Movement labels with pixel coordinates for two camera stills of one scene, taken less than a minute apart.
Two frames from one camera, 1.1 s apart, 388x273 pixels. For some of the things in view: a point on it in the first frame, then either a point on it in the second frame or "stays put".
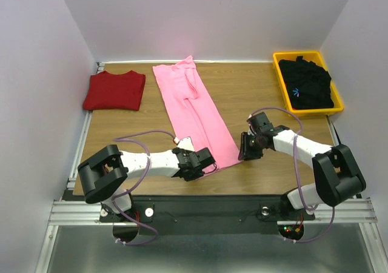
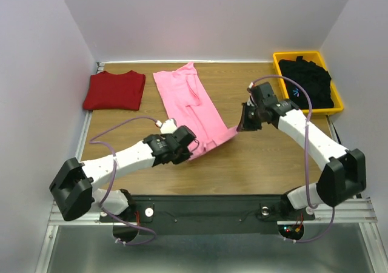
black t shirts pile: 308,84 stays put
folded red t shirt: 108,91 stays put
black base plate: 208,215 stays put
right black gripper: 245,152 to 245,124
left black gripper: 197,173 to 184,157
